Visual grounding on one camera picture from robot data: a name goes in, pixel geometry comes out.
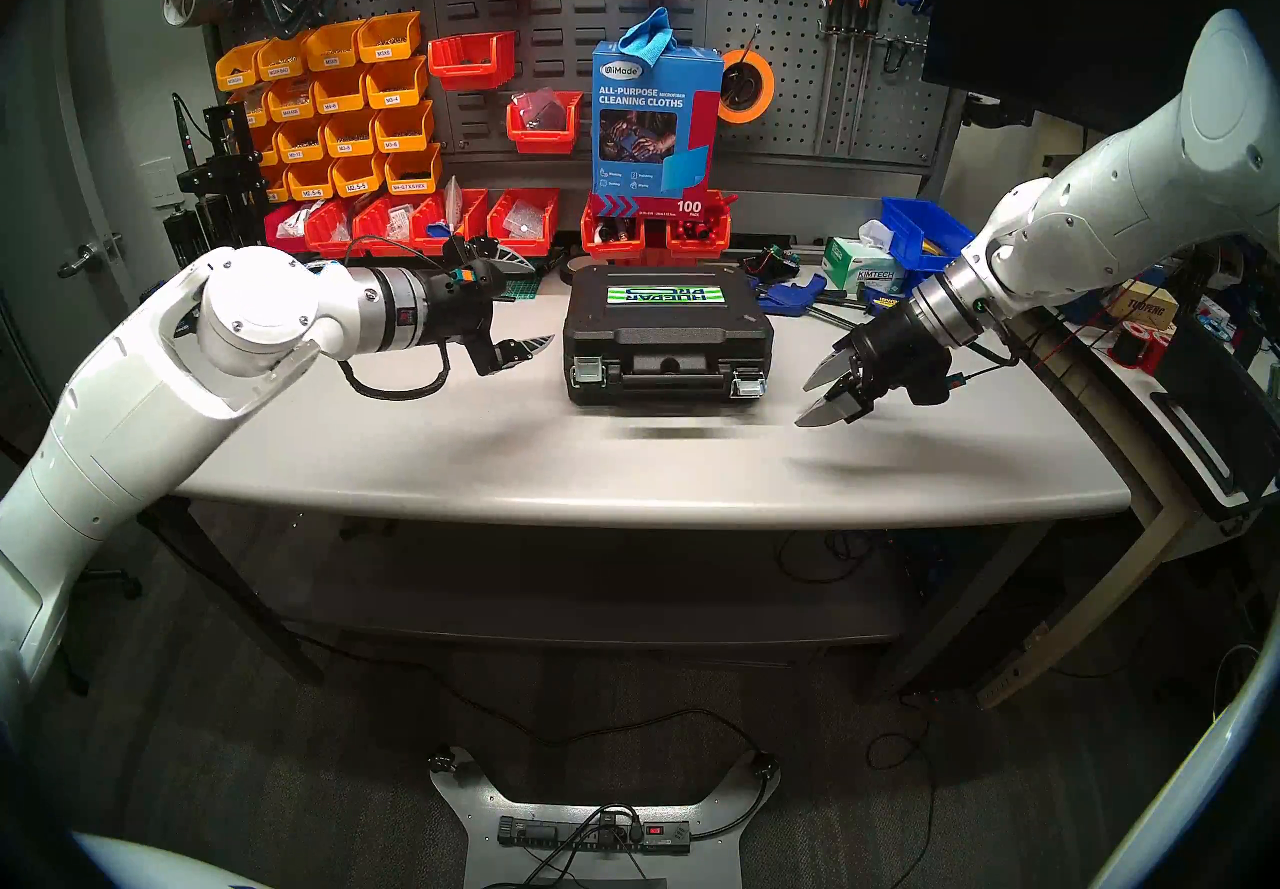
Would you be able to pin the yellow parts bin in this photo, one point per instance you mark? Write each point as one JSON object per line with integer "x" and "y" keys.
{"x": 403, "y": 127}
{"x": 290, "y": 100}
{"x": 283, "y": 59}
{"x": 310, "y": 180}
{"x": 397, "y": 84}
{"x": 275, "y": 185}
{"x": 413, "y": 169}
{"x": 390, "y": 37}
{"x": 240, "y": 69}
{"x": 258, "y": 109}
{"x": 335, "y": 47}
{"x": 340, "y": 92}
{"x": 350, "y": 132}
{"x": 357, "y": 175}
{"x": 300, "y": 142}
{"x": 268, "y": 145}

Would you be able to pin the green cutting mat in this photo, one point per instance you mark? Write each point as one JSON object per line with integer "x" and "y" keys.
{"x": 525, "y": 287}

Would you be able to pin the blue microfiber cloth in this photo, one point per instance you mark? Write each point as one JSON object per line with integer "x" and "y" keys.
{"x": 650, "y": 32}

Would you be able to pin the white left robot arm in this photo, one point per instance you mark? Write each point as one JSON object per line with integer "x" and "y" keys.
{"x": 130, "y": 397}

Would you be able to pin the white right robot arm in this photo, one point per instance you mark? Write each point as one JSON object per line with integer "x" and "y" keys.
{"x": 1100, "y": 207}

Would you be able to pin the small cardboard box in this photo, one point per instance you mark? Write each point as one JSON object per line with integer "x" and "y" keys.
{"x": 1150, "y": 305}

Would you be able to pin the black metal fixture stand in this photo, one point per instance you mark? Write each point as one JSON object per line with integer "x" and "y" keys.
{"x": 225, "y": 167}

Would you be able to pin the large blue plastic bin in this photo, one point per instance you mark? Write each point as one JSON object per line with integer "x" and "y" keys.
{"x": 925, "y": 222}

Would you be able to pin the black equipment case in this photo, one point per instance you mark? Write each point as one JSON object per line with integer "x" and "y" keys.
{"x": 1225, "y": 407}

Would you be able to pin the dark grey pegboard panel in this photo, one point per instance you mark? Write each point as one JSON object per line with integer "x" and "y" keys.
{"x": 590, "y": 17}

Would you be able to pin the orange tape roll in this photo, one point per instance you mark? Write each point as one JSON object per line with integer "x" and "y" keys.
{"x": 768, "y": 82}

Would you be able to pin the blue cleaning cloths box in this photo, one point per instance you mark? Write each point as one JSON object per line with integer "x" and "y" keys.
{"x": 650, "y": 97}

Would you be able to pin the black plastic tool box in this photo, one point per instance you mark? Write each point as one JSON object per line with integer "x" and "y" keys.
{"x": 660, "y": 337}

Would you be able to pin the maroon plastic bag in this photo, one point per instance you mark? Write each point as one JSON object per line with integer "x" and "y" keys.
{"x": 540, "y": 109}

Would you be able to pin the wooden side table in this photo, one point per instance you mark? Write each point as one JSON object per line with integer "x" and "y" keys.
{"x": 1080, "y": 617}

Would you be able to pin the green white Kimtech tissue box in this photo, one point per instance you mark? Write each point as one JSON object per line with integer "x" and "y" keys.
{"x": 860, "y": 272}

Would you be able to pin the black power strip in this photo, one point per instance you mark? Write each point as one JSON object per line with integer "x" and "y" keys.
{"x": 560, "y": 834}

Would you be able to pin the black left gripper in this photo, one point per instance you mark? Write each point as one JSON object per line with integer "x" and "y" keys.
{"x": 465, "y": 307}

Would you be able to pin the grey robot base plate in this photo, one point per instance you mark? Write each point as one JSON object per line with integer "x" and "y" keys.
{"x": 715, "y": 862}

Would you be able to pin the blue plastic clamp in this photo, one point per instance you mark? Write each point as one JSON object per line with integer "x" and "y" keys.
{"x": 790, "y": 299}

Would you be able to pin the white wall switch plate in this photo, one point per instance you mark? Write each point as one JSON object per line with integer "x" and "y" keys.
{"x": 160, "y": 185}

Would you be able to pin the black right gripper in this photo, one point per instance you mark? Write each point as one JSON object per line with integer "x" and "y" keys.
{"x": 900, "y": 357}

